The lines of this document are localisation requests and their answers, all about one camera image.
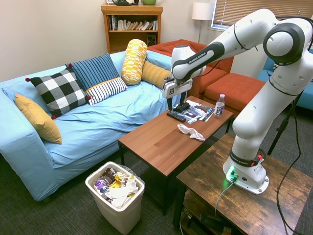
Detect row of books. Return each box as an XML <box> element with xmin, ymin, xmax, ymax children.
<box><xmin>108</xmin><ymin>15</ymin><xmax>158</xmax><ymax>31</ymax></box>

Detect white navy striped cushion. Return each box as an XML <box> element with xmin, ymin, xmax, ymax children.
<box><xmin>85</xmin><ymin>77</ymin><xmax>128</xmax><ymax>106</ymax></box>

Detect black tripod stand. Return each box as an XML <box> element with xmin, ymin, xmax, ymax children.
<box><xmin>266</xmin><ymin>97</ymin><xmax>298</xmax><ymax>156</ymax></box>

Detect orange ottoman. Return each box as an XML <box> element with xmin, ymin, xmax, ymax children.
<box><xmin>204</xmin><ymin>72</ymin><xmax>267</xmax><ymax>119</ymax></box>

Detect orange armchair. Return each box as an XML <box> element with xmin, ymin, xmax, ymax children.
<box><xmin>147</xmin><ymin>39</ymin><xmax>235</xmax><ymax>99</ymax></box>

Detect blue striped cushion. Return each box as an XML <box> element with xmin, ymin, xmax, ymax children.
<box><xmin>65</xmin><ymin>53</ymin><xmax>120</xmax><ymax>92</ymax></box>

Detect rustic wooden robot table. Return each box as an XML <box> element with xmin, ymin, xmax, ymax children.
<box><xmin>172</xmin><ymin>133</ymin><xmax>313</xmax><ymax>235</ymax></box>

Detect yellow wrapper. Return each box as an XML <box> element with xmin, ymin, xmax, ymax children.
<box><xmin>109</xmin><ymin>175</ymin><xmax>123</xmax><ymax>189</ymax></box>

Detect light blue sofa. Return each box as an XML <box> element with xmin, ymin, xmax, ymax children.
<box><xmin>0</xmin><ymin>50</ymin><xmax>186</xmax><ymax>202</ymax></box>

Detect blue white brochure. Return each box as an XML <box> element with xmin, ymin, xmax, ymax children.
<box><xmin>200</xmin><ymin>106</ymin><xmax>214</xmax><ymax>122</ymax></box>

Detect plain mustard cushion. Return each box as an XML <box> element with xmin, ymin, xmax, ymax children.
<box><xmin>14</xmin><ymin>94</ymin><xmax>63</xmax><ymax>145</ymax></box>

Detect purple white packaging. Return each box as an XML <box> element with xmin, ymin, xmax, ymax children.
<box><xmin>94</xmin><ymin>180</ymin><xmax>111</xmax><ymax>197</ymax></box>

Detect white crumpled plastic bag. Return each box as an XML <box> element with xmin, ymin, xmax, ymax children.
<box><xmin>107</xmin><ymin>172</ymin><xmax>139</xmax><ymax>209</ymax></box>

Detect clear plastic bin liner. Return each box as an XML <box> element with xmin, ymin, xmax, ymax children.
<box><xmin>118</xmin><ymin>164</ymin><xmax>138</xmax><ymax>176</ymax></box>

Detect mustard striped bolster pillow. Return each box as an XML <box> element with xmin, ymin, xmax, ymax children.
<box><xmin>141</xmin><ymin>60</ymin><xmax>172</xmax><ymax>89</ymax></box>

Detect glossy magazine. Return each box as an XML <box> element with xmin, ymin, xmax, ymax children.
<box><xmin>182</xmin><ymin>99</ymin><xmax>209</xmax><ymax>123</ymax></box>

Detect window blinds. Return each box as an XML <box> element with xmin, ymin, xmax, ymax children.
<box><xmin>210</xmin><ymin>0</ymin><xmax>313</xmax><ymax>29</ymax></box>

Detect wooden bookshelf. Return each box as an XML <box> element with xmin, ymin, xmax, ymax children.
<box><xmin>100</xmin><ymin>4</ymin><xmax>163</xmax><ymax>54</ymax></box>

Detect white shade floor lamp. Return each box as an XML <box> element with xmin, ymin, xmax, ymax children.
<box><xmin>192</xmin><ymin>2</ymin><xmax>212</xmax><ymax>44</ymax></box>

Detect clear purple label water bottle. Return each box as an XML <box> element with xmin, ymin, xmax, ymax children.
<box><xmin>214</xmin><ymin>94</ymin><xmax>226</xmax><ymax>119</ymax></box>

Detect blue chair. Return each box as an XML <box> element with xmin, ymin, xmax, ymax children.
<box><xmin>256</xmin><ymin>47</ymin><xmax>313</xmax><ymax>111</ymax></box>

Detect black white checked cushion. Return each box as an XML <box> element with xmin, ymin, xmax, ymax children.
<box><xmin>25</xmin><ymin>63</ymin><xmax>91</xmax><ymax>120</ymax></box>

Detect long black remote control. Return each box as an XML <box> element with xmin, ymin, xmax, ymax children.
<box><xmin>167</xmin><ymin>110</ymin><xmax>186</xmax><ymax>123</ymax></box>

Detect wooden coffee table black frame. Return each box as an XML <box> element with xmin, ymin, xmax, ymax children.
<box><xmin>118</xmin><ymin>95</ymin><xmax>234</xmax><ymax>216</ymax></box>

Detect black cable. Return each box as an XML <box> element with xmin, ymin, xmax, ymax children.
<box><xmin>276</xmin><ymin>93</ymin><xmax>302</xmax><ymax>234</ymax></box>

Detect grey cable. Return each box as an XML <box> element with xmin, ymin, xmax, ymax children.
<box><xmin>214</xmin><ymin>180</ymin><xmax>236</xmax><ymax>216</ymax></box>

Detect yellow patterned bolster pillow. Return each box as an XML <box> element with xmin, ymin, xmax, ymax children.
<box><xmin>121</xmin><ymin>39</ymin><xmax>148</xmax><ymax>86</ymax></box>

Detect white tissue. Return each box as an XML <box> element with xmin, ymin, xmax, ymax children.
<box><xmin>177</xmin><ymin>123</ymin><xmax>205</xmax><ymax>142</ymax></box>

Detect black power adapter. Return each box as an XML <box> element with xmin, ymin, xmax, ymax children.
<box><xmin>199</xmin><ymin>212</ymin><xmax>226</xmax><ymax>226</ymax></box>

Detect beige plastic trash bin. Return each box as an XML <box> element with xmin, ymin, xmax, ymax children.
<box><xmin>85</xmin><ymin>161</ymin><xmax>145</xmax><ymax>235</ymax></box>

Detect small black remote control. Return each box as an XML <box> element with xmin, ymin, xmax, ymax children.
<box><xmin>172</xmin><ymin>102</ymin><xmax>191</xmax><ymax>114</ymax></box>

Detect brown candy wrapper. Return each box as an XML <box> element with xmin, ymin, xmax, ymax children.
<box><xmin>101</xmin><ymin>167</ymin><xmax>117</xmax><ymax>187</ymax></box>

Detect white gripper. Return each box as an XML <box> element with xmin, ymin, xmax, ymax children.
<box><xmin>162</xmin><ymin>77</ymin><xmax>193</xmax><ymax>114</ymax></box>

